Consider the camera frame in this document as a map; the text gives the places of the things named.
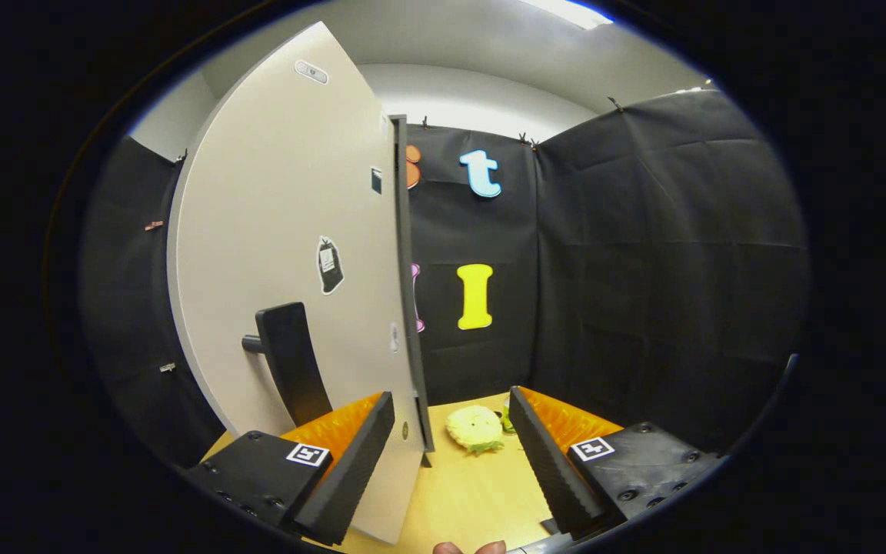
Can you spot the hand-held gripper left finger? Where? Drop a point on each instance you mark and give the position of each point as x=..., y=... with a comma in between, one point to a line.
x=351, y=481

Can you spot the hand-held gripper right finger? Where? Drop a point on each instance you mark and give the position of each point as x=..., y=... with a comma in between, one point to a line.
x=547, y=469

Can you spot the beige shoe cabinet door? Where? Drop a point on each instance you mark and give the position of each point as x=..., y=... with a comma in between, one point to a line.
x=281, y=192

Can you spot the green drink bottle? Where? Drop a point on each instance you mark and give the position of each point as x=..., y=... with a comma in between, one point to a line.
x=506, y=419

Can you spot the yellow plush toy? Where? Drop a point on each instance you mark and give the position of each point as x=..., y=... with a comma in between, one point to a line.
x=475, y=428

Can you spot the black backdrop cloth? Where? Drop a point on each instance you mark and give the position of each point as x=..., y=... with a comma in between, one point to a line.
x=643, y=269

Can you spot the long ceiling light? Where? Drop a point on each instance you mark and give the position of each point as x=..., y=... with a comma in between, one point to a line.
x=570, y=11

